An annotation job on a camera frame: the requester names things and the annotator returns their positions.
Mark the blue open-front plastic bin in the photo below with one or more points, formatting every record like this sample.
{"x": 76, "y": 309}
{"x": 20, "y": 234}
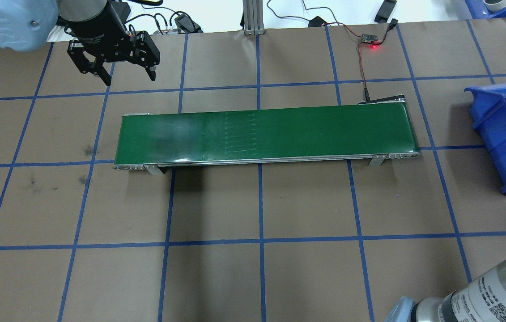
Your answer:
{"x": 499, "y": 134}

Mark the black power adapter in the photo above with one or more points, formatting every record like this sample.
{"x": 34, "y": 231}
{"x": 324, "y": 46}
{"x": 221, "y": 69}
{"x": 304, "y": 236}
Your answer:
{"x": 385, "y": 10}
{"x": 185, "y": 22}

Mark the blue bin with fittings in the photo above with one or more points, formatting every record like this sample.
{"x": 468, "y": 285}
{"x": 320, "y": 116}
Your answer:
{"x": 503, "y": 10}

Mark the green belt conveyor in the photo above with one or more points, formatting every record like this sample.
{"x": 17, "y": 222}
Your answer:
{"x": 266, "y": 134}

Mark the small black plug box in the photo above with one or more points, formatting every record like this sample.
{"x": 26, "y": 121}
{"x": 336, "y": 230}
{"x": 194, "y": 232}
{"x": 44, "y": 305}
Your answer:
{"x": 317, "y": 21}

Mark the controller board with red light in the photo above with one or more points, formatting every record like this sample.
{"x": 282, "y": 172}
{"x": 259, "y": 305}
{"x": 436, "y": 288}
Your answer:
{"x": 369, "y": 39}

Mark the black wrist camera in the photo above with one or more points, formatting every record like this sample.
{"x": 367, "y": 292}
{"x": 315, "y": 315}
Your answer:
{"x": 122, "y": 11}

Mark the aluminium profile post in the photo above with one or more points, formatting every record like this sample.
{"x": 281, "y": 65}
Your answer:
{"x": 252, "y": 18}

